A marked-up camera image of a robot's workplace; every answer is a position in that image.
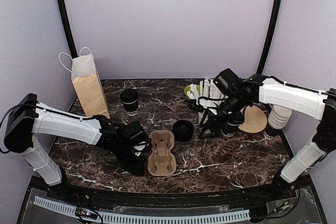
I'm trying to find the left black frame post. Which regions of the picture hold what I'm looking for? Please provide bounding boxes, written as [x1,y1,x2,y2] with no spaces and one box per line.
[57,0,78,58]

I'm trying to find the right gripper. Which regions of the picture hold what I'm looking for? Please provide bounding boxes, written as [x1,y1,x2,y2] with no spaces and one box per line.
[198,91,249,139]

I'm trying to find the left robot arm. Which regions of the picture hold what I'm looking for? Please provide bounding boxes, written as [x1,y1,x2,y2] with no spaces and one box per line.
[1,93,148,201]

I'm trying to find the brown pulp cup carrier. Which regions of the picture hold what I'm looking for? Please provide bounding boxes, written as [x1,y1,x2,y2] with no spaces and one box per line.
[148,130,176,177]

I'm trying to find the beige plate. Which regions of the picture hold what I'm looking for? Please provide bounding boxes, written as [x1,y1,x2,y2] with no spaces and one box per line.
[238,105,267,134]

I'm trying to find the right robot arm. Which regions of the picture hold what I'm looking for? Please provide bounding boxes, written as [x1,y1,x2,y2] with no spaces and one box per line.
[197,69,335,200]

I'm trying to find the stack of black lids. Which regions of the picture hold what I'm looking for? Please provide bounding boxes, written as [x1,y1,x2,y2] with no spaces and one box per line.
[173,120,194,142]

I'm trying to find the green bowl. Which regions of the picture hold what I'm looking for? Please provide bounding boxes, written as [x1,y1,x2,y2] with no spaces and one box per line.
[184,84,200,100]

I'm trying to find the right black frame post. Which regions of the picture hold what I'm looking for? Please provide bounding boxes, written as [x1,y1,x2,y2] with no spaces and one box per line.
[256,0,281,74]

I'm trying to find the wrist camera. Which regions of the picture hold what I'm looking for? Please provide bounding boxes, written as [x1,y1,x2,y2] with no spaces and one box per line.
[188,95,226,112]
[131,140,150,156]

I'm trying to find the black frame post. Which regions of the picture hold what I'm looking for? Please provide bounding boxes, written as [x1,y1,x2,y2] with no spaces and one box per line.
[57,0,78,58]
[256,0,281,74]

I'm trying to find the stack of paper cups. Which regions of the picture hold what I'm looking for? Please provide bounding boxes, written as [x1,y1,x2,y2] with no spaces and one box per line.
[264,105,292,139]

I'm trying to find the white cup holding straws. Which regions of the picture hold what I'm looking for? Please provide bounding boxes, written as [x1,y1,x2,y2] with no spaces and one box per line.
[198,111,208,126]

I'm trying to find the brown paper bag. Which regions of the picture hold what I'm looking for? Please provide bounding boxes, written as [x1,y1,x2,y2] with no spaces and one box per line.
[66,47,110,119]

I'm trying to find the single black lid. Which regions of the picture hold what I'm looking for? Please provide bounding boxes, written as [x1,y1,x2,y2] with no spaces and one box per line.
[120,89,139,103]

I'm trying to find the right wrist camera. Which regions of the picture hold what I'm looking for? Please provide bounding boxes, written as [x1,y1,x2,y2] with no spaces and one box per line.
[188,95,226,112]

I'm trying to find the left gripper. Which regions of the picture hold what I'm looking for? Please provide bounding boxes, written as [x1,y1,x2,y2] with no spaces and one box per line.
[113,141,146,177]

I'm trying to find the black paper coffee cup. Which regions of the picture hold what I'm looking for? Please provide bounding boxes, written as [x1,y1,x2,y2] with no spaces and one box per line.
[122,101,139,116]

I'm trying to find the bundle of white wrapped straws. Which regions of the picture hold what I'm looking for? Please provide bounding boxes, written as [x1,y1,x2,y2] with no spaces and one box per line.
[198,79,226,99]

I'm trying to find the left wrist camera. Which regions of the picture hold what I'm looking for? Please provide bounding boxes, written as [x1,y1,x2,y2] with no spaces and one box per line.
[131,140,150,156]

